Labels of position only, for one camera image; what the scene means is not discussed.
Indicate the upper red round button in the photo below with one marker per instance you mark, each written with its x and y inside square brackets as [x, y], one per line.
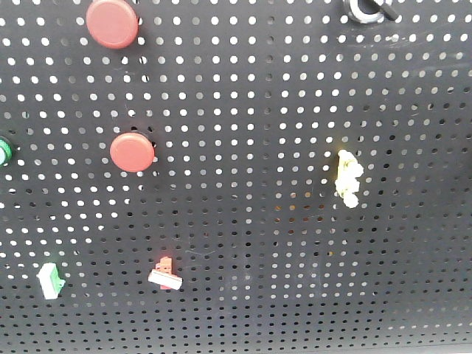
[112, 23]

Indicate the green white toggle switch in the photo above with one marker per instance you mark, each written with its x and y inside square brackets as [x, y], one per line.
[50, 282]

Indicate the black perforated pegboard panel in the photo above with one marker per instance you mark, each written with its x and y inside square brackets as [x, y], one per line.
[247, 104]

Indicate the lower red round button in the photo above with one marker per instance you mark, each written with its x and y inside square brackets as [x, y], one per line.
[132, 152]

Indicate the yellow white switch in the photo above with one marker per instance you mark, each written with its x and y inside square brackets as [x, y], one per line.
[347, 183]

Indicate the red round button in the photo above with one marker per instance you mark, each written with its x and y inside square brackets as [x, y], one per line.
[132, 152]
[112, 23]

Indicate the red white toggle switch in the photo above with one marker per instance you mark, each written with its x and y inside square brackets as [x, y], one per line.
[162, 275]

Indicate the green round button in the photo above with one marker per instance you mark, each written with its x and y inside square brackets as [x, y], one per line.
[7, 150]

